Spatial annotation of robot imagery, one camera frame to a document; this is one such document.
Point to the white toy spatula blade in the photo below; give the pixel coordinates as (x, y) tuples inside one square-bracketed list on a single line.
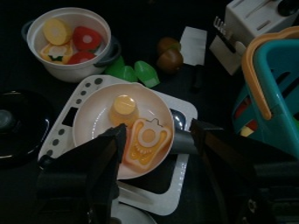
[(229, 62)]

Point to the teal plastic basket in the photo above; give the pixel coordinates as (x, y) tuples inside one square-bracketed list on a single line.
[(282, 96)]

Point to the yellow toy lemon piece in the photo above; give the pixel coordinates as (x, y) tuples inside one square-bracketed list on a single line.
[(123, 109)]

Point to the orange toy pepper half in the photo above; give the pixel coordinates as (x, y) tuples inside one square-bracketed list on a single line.
[(147, 144)]

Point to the white toy stove grey dots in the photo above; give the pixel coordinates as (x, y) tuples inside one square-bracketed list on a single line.
[(175, 186)]

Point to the brown toy kiwi half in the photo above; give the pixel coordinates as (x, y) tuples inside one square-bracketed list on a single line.
[(169, 61), (165, 43)]

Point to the white plate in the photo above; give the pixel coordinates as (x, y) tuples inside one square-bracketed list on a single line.
[(132, 216)]

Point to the red toy strawberry half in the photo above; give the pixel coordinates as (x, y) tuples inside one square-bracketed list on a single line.
[(87, 38)]

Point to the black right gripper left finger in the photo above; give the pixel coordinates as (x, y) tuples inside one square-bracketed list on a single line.
[(89, 163)]

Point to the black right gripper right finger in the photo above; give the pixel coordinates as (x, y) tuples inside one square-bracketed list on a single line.
[(240, 169)]

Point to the black pot lid grey knob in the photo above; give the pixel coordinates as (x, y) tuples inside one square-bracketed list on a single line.
[(27, 128)]

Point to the red yellow toy food piece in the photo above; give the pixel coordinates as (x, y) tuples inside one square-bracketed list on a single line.
[(248, 129)]

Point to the yellow toy pepper slice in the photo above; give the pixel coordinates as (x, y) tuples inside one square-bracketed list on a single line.
[(56, 54)]

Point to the yellow round toy lemon slice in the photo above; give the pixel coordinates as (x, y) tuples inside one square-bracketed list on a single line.
[(57, 31)]

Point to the white toy knife block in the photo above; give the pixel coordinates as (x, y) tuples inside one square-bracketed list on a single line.
[(256, 20)]

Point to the red toy fruit piece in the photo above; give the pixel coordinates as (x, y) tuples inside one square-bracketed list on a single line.
[(80, 57)]

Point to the green toy vegetable piece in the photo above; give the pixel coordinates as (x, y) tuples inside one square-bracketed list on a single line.
[(147, 73), (115, 68), (128, 74)]

